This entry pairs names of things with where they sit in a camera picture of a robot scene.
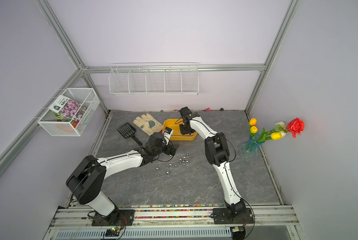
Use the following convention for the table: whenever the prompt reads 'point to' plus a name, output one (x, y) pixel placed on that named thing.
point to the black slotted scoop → (127, 131)
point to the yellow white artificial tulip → (277, 136)
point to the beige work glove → (148, 124)
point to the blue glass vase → (250, 150)
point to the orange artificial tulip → (253, 121)
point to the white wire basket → (55, 120)
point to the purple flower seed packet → (69, 108)
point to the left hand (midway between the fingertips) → (172, 142)
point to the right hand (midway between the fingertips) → (185, 129)
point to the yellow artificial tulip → (254, 129)
